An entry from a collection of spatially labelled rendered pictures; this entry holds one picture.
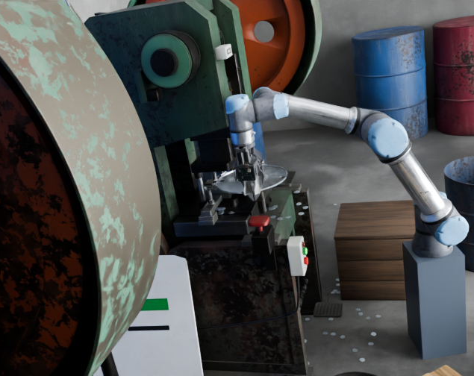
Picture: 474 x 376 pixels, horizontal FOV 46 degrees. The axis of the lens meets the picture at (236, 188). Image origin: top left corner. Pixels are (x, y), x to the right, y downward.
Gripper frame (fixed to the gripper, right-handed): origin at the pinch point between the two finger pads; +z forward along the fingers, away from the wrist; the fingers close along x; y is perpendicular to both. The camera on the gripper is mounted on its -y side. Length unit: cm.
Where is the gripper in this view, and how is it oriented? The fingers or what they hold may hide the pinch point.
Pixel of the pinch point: (254, 196)
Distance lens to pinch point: 190.4
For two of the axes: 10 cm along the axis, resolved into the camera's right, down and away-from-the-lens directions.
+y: -2.6, 3.9, -8.8
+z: 1.6, 9.2, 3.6
